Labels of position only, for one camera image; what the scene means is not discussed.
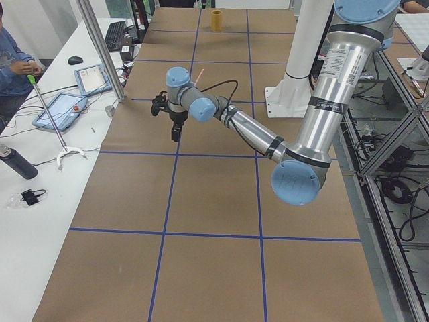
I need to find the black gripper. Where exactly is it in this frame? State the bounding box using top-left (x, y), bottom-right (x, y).
top-left (169, 111), bottom-right (188, 142)

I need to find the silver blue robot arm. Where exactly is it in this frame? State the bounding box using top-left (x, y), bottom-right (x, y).
top-left (166, 1), bottom-right (399, 205)

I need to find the yellow bamboo cup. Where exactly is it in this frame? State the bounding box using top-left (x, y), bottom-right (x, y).
top-left (210, 9), bottom-right (223, 32)

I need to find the black box on table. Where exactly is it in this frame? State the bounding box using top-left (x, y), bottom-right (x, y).
top-left (119, 44), bottom-right (134, 62)

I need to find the blue teach pendant tablet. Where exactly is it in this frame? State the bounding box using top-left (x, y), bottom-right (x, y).
top-left (74, 64), bottom-right (112, 97)

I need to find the brown paper table cover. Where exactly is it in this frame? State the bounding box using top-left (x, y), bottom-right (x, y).
top-left (34, 8), bottom-right (384, 321)

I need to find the black keyboard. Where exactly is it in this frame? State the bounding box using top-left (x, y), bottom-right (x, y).
top-left (105, 21), bottom-right (127, 52)

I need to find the black computer mouse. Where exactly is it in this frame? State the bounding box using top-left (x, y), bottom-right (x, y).
top-left (68, 56), bottom-right (83, 66)

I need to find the small black device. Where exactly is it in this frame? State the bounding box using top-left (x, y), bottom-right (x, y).
top-left (21, 189), bottom-right (46, 206)

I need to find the black water bottle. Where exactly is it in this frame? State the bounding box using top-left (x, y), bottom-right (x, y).
top-left (1, 144), bottom-right (38, 180)

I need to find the person in blue shirt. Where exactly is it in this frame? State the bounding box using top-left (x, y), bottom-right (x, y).
top-left (1, 7), bottom-right (43, 132)

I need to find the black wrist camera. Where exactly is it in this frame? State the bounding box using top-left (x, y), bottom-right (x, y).
top-left (151, 91), bottom-right (168, 117)

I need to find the aluminium frame post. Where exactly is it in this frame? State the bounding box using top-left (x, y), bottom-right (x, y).
top-left (76, 0), bottom-right (125, 103)

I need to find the grabber stick with green handle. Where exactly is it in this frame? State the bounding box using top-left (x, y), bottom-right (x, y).
top-left (27, 74), bottom-right (87, 171)

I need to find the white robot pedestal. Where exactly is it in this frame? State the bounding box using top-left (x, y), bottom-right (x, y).
top-left (265, 0), bottom-right (334, 118)

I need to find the aluminium frame rack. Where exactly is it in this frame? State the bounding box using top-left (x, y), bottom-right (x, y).
top-left (338, 13), bottom-right (429, 322)

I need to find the black cable bundle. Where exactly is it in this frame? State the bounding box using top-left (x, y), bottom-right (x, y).
top-left (375, 174), bottom-right (429, 242)

